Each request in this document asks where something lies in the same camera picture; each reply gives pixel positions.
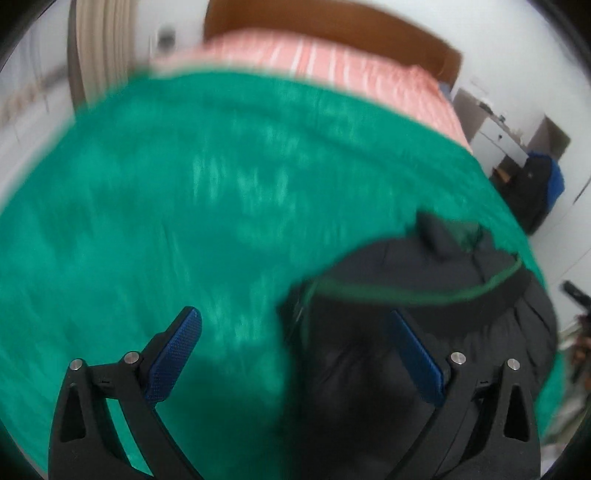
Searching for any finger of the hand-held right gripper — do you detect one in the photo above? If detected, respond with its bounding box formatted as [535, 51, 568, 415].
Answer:
[562, 281, 591, 309]

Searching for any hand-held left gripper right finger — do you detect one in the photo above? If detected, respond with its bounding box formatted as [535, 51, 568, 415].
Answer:
[383, 310, 542, 480]

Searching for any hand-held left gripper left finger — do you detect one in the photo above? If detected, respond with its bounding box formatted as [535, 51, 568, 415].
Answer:
[48, 306, 205, 480]

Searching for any black puffer jacket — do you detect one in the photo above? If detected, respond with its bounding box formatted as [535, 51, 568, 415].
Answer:
[277, 211, 561, 480]

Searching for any black coat on chair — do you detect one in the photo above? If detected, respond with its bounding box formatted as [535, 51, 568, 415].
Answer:
[501, 154, 555, 234]

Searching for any blue garment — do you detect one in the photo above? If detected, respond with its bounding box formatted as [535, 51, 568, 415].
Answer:
[531, 150, 564, 206]

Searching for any green plush blanket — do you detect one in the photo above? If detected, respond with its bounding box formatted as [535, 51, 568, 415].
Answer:
[0, 69, 566, 480]

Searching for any white desk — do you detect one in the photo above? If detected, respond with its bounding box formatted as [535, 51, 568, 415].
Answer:
[452, 88, 532, 176]

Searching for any white low cabinet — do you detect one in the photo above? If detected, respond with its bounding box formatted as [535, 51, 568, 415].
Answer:
[0, 65, 77, 195]

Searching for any pink striped bedsheet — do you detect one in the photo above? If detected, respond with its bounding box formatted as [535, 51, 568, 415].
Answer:
[150, 28, 472, 155]

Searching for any beige curtain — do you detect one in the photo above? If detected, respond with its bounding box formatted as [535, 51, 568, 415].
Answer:
[69, 0, 139, 112]

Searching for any white sheer curtain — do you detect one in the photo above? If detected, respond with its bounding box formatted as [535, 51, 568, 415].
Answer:
[7, 21, 75, 116]

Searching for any wooden headboard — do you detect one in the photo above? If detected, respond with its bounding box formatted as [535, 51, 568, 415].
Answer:
[203, 0, 463, 86]

